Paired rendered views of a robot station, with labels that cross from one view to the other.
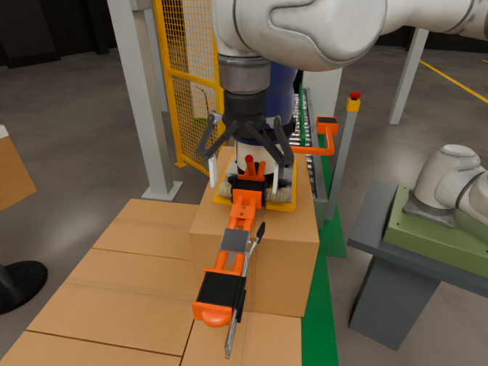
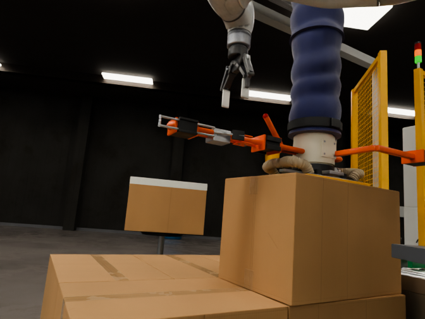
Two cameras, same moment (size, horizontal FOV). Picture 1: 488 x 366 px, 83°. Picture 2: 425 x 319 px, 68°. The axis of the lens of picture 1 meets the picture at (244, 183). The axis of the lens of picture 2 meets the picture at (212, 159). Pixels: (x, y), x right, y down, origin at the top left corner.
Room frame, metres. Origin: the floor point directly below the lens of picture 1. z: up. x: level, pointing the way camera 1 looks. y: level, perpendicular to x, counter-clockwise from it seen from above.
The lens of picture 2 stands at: (-0.23, -0.85, 0.80)
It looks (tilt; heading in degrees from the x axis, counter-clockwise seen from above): 9 degrees up; 53
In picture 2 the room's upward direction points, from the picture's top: 4 degrees clockwise
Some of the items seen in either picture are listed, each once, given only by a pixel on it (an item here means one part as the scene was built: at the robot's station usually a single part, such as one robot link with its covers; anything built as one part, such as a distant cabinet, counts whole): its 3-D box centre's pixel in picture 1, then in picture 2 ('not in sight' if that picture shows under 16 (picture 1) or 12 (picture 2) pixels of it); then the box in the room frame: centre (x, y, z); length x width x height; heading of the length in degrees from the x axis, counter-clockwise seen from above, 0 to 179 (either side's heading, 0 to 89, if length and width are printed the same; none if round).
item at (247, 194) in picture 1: (249, 191); (266, 145); (0.67, -0.02, 1.07); 0.10 x 0.08 x 0.06; 80
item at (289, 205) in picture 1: (283, 178); (331, 178); (0.90, -0.15, 0.97); 0.34 x 0.10 x 0.05; 170
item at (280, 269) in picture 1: (257, 220); (310, 233); (0.90, -0.06, 0.74); 0.60 x 0.40 x 0.40; 174
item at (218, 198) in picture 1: (234, 173); not in sight; (0.93, 0.03, 0.97); 0.34 x 0.10 x 0.05; 170
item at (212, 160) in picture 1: (213, 171); (226, 99); (0.51, 0.07, 1.24); 0.03 x 0.01 x 0.07; 170
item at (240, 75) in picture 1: (244, 72); (238, 42); (0.50, 0.00, 1.45); 0.09 x 0.09 x 0.06
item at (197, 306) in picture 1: (217, 295); (183, 128); (0.32, 0.05, 1.07); 0.08 x 0.07 x 0.05; 170
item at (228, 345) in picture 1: (249, 276); (203, 128); (0.37, -0.01, 1.07); 0.31 x 0.03 x 0.05; 170
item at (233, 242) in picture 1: (234, 246); (217, 137); (0.45, 0.02, 1.07); 0.07 x 0.07 x 0.04; 80
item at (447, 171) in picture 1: (449, 175); not in sight; (0.87, -0.76, 1.00); 0.18 x 0.16 x 0.22; 25
